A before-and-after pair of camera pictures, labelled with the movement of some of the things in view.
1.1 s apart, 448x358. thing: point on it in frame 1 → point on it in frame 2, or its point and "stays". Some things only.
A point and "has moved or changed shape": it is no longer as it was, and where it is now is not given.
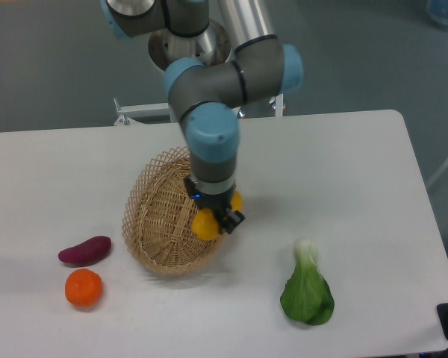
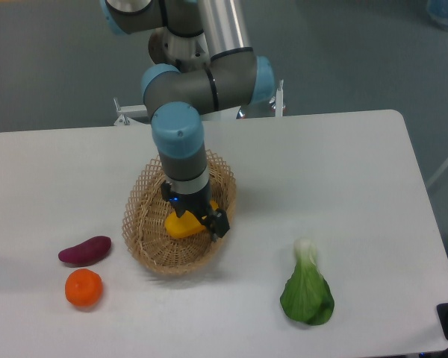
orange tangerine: (84, 287) stays
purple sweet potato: (87, 251) stays
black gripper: (219, 203) → (200, 204)
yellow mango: (205, 224) has moved or changed shape
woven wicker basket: (158, 214) stays
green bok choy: (308, 296) stays
